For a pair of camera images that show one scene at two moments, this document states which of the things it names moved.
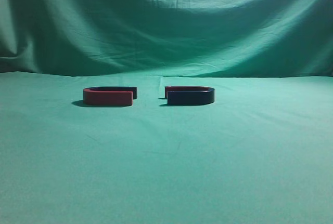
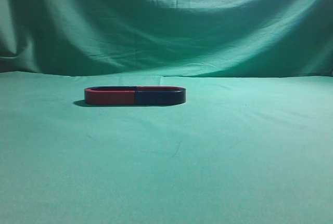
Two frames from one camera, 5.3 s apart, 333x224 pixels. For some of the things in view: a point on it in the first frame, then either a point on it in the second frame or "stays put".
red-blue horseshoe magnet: (110, 95) stays put
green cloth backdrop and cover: (261, 153) stays put
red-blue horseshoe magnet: (189, 95) to (159, 95)
